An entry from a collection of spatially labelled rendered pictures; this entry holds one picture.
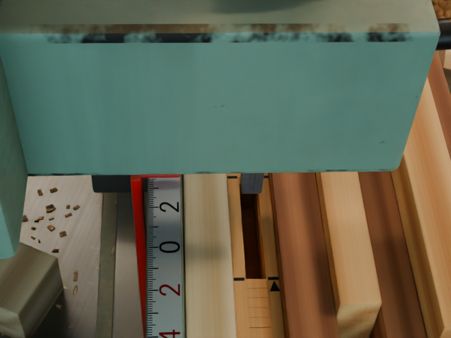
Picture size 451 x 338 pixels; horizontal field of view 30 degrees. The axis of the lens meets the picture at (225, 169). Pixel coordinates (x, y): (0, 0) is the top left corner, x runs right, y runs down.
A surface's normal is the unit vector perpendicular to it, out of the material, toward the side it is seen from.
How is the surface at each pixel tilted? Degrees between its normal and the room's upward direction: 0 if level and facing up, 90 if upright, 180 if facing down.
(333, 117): 90
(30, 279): 0
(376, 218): 0
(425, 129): 0
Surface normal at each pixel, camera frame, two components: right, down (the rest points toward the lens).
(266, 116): 0.04, 0.77
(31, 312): 0.91, 0.33
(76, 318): 0.04, -0.63
